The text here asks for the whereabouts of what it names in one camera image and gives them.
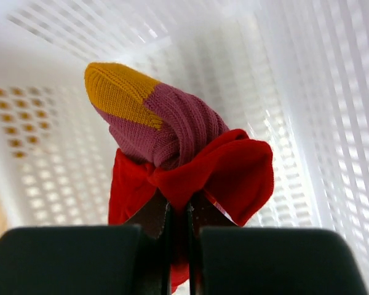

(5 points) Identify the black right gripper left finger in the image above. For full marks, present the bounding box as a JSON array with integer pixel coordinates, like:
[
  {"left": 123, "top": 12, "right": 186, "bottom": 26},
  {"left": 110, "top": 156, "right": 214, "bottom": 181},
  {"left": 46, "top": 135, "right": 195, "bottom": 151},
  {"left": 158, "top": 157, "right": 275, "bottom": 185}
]
[{"left": 129, "top": 191, "right": 172, "bottom": 294}]

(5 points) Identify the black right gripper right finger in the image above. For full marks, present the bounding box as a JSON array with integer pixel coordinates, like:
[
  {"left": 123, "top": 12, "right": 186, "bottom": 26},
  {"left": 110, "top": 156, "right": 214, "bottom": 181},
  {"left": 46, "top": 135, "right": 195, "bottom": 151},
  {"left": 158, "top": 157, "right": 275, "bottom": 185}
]
[{"left": 187, "top": 191, "right": 237, "bottom": 295}]

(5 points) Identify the red sock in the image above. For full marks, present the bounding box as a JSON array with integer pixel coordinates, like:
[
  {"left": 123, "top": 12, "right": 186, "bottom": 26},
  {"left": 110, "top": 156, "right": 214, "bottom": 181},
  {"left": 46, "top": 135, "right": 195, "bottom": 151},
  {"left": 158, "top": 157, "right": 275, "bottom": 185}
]
[{"left": 107, "top": 128, "right": 275, "bottom": 291}]

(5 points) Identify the purple sock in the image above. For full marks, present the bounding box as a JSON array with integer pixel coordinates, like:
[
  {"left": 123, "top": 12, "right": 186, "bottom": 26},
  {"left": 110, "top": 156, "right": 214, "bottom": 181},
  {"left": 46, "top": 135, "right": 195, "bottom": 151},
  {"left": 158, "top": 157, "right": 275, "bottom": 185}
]
[{"left": 84, "top": 63, "right": 229, "bottom": 170}]

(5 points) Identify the white plastic basket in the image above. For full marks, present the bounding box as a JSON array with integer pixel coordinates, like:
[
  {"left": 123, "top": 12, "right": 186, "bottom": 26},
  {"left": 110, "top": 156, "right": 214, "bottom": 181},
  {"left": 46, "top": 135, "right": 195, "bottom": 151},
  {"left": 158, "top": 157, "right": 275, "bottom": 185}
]
[{"left": 0, "top": 1, "right": 369, "bottom": 292}]

